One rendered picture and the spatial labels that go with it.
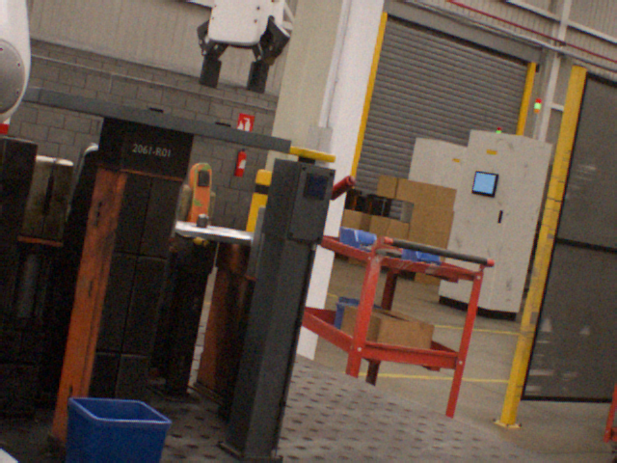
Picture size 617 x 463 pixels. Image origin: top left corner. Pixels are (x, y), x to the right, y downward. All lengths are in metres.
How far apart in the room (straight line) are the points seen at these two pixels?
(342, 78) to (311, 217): 4.18
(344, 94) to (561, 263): 1.53
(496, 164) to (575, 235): 5.91
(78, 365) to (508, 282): 10.67
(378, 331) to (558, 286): 2.40
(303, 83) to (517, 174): 3.65
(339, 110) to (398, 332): 2.04
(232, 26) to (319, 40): 7.47
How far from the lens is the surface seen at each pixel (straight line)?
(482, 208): 12.05
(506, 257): 11.90
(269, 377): 1.59
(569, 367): 6.38
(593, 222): 6.27
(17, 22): 1.09
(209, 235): 1.80
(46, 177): 1.55
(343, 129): 5.73
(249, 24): 1.49
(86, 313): 1.45
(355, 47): 5.75
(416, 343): 3.98
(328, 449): 1.76
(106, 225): 1.42
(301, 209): 1.55
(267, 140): 1.47
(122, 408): 1.45
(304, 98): 8.91
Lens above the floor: 1.12
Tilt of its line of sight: 3 degrees down
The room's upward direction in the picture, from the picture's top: 11 degrees clockwise
